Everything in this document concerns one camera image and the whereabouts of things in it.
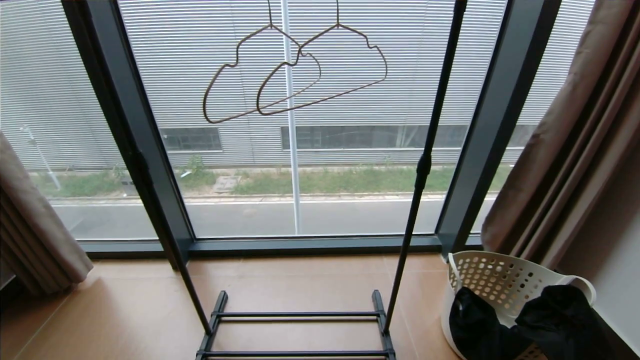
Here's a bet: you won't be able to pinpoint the pink clothes hanger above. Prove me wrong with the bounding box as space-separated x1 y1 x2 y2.
202 0 322 125
256 0 389 117

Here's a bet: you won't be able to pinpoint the black shorts with white stripes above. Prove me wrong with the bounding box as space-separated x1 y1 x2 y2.
515 284 618 360

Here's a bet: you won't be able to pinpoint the black clothes rack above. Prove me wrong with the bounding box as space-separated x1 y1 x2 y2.
64 0 468 360

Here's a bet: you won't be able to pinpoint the white laundry basket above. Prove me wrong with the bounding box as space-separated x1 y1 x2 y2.
441 250 597 360

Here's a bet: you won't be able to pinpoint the window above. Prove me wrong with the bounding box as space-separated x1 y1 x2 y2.
0 0 596 259

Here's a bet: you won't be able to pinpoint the black garment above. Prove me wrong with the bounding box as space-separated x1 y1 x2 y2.
448 286 533 360

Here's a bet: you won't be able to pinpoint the brown curtain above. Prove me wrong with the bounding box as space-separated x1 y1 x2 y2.
0 131 94 296
481 0 640 271

